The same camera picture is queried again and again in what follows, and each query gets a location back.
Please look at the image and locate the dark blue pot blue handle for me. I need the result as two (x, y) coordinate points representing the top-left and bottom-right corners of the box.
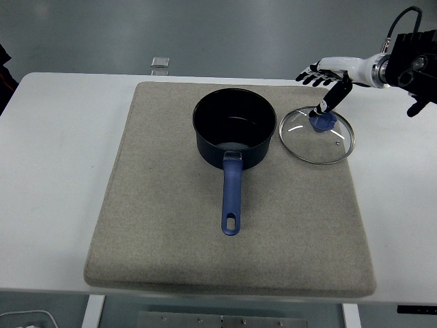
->
(192, 87), (278, 237)

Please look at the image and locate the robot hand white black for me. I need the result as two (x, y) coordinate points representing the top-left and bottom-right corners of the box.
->
(295, 55), (376, 119)

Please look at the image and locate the grey metal plate with screws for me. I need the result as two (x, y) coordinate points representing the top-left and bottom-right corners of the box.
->
(137, 310), (309, 328)

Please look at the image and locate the beige fabric mat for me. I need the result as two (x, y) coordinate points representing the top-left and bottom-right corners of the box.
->
(83, 81), (378, 297)

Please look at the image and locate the white table leg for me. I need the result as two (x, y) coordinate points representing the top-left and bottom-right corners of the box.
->
(341, 303), (362, 328)
(81, 295), (106, 328)

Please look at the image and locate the black table control box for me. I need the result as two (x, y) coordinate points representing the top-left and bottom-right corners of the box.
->
(397, 304), (437, 315)

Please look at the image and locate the glass pot lid blue knob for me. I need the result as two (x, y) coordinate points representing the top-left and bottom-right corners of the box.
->
(278, 105), (356, 166)

